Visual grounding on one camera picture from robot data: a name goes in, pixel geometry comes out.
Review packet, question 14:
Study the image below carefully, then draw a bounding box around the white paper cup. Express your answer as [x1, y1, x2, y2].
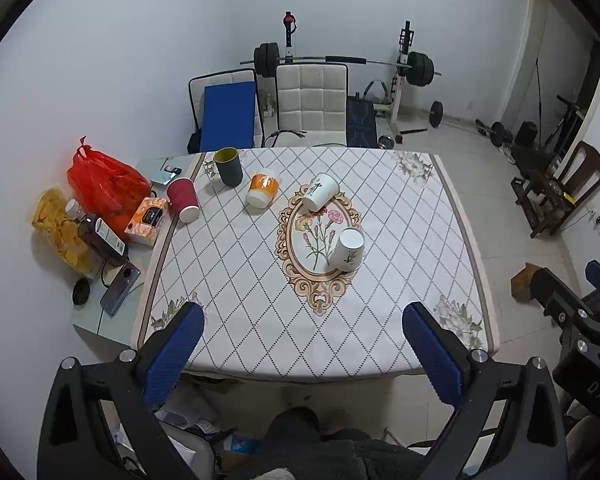
[302, 172, 340, 212]
[329, 228, 365, 272]

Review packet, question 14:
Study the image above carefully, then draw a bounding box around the red paper cup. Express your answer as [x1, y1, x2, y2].
[166, 178, 200, 224]

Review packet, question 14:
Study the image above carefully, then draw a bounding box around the orange white cup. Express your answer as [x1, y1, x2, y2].
[246, 168, 279, 209]

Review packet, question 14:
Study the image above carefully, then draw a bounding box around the dark green yellow-lined cup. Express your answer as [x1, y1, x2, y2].
[213, 148, 244, 188]

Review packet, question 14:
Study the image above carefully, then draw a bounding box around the smartphone on table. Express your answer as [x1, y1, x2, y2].
[100, 262, 140, 316]

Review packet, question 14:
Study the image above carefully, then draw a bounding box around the small wooden stool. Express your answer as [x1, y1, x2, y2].
[510, 262, 541, 304]

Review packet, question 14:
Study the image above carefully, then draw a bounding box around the brown wooden chair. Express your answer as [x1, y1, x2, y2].
[510, 141, 600, 238]

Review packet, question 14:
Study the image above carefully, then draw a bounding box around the black round lid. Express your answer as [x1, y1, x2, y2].
[71, 278, 91, 308]

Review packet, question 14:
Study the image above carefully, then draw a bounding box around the orange small box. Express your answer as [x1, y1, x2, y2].
[124, 197, 169, 247]

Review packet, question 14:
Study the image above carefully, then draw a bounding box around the brown glass bottle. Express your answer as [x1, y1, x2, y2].
[65, 198, 129, 266]

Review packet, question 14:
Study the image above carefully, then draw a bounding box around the floral diamond pattern tablecloth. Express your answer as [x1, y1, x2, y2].
[131, 148, 500, 382]

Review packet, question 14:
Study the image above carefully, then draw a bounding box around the red plastic bag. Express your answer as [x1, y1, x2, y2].
[67, 136, 151, 238]

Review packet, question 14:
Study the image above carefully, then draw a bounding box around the black dumbbell on floor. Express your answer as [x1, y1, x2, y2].
[475, 119, 514, 148]

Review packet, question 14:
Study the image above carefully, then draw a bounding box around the yellow snack bag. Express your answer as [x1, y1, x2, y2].
[31, 185, 102, 278]

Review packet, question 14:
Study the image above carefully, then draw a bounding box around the white chair with blue cushion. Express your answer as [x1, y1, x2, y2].
[187, 68, 264, 154]

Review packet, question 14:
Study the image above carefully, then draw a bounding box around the black blue weight bench pad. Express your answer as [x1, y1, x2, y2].
[346, 96, 379, 148]

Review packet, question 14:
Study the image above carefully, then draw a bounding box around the barbell with black plates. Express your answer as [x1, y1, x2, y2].
[240, 42, 440, 87]

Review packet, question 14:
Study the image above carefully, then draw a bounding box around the white padded chair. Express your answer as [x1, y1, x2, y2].
[263, 63, 349, 148]

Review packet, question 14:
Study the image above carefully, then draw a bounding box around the white weight bench rack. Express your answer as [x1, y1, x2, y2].
[275, 12, 415, 136]

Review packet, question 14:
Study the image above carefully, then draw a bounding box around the blue phone near wall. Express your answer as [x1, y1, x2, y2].
[150, 166, 182, 186]

